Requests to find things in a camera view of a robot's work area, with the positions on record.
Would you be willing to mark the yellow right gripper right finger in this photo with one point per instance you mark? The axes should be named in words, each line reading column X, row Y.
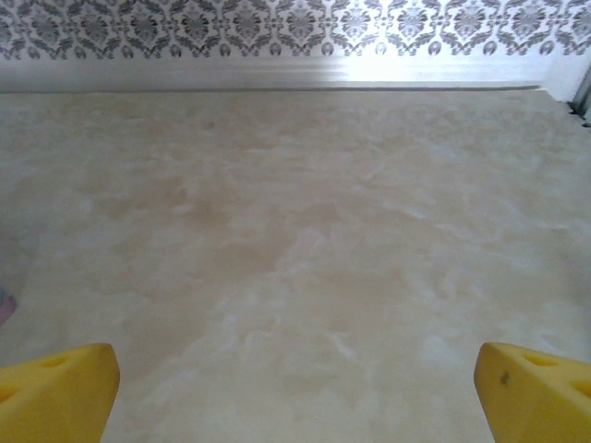
column 535, row 401

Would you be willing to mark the aluminium frame post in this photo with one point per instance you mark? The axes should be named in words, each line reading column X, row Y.
column 584, row 92

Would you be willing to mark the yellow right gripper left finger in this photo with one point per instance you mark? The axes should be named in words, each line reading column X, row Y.
column 51, row 397

